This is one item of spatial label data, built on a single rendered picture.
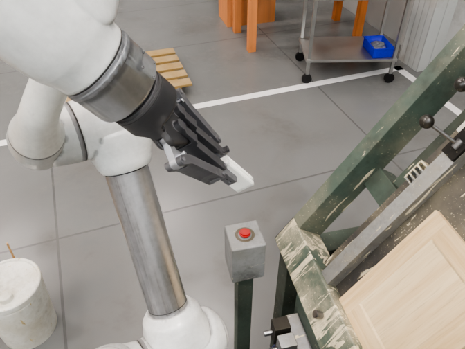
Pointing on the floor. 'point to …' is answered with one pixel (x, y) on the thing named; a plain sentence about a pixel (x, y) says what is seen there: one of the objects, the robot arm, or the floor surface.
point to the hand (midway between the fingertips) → (232, 174)
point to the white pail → (24, 305)
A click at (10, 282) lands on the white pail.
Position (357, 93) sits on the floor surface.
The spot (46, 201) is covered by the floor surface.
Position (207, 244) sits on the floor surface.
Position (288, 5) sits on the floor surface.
